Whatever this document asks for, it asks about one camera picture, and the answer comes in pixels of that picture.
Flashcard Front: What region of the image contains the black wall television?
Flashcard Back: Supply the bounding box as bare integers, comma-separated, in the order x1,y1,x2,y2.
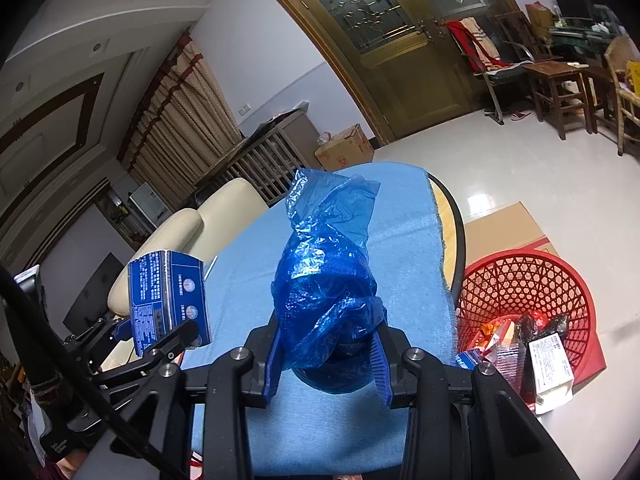
63,252,123,333

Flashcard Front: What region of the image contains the brown cardboard box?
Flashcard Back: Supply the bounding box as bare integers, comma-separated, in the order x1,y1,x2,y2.
315,123,375,172

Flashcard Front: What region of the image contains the metal chair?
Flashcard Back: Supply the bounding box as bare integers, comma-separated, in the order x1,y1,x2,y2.
447,17,536,123

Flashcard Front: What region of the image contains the blue medicine box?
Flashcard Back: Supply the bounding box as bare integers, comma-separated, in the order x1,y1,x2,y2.
127,249,212,356

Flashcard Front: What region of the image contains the red striped cloth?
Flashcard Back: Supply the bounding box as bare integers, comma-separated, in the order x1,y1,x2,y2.
446,18,506,73

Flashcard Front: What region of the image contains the blue tablecloth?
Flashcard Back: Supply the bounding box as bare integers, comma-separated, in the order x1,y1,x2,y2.
182,161,458,478

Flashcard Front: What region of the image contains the black plastic bag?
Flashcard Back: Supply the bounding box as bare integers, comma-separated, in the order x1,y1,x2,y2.
517,312,571,396

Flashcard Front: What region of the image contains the red plastic basket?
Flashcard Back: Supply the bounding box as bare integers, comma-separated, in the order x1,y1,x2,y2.
452,251,597,396

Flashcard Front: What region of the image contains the black monitor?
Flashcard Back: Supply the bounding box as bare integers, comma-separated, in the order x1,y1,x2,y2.
552,0,596,21

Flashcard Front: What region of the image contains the dark wooden stool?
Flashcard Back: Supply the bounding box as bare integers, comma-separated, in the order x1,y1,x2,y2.
522,60,598,141

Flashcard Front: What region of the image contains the white printed pouch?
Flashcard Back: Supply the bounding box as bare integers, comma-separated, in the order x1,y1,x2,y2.
527,332,575,414

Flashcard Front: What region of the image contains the open brown box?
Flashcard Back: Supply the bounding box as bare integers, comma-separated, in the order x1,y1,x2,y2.
524,2,555,36

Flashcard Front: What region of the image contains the black cable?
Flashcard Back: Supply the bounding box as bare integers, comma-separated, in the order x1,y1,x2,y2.
0,265,188,480

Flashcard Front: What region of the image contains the wooden crib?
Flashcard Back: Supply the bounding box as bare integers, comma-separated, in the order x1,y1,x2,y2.
195,110,321,208

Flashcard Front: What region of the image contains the glass stand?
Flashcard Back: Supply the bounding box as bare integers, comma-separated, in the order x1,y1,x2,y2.
547,20,628,61

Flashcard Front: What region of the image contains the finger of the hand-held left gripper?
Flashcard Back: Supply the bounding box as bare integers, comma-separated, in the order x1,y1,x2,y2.
142,319,200,367
111,317,138,350

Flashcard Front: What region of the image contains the orange and white box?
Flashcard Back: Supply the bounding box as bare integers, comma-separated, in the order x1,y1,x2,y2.
492,321,520,353

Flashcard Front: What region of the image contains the white standing air conditioner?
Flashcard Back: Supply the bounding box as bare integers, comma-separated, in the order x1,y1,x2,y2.
128,183,171,228

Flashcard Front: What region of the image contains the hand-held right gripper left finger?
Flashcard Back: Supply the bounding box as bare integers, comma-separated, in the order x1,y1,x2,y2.
112,324,288,480

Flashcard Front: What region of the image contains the light wooden armchair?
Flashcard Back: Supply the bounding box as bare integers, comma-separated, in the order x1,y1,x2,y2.
602,35,640,156

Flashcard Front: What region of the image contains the dark display cabinet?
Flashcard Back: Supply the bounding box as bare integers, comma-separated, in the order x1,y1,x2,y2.
92,187,151,256

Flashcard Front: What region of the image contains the dark wooden chair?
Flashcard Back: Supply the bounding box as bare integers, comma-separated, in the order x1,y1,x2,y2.
495,10,556,61

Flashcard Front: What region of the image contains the blue plastic bag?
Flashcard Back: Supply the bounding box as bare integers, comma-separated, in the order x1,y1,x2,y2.
271,168,388,395

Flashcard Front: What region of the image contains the beige curtain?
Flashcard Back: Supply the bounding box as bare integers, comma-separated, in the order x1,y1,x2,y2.
116,32,246,188

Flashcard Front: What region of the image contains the wooden double door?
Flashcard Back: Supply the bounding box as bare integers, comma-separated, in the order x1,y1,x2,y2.
248,0,523,147

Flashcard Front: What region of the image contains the beige leather sofa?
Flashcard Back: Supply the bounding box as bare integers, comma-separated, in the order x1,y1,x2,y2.
107,178,271,361

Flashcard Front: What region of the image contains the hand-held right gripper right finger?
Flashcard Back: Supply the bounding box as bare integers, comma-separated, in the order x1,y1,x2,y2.
370,327,581,480

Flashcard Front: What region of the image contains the flat cardboard sheet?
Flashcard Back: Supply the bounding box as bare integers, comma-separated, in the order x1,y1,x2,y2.
462,201,607,391

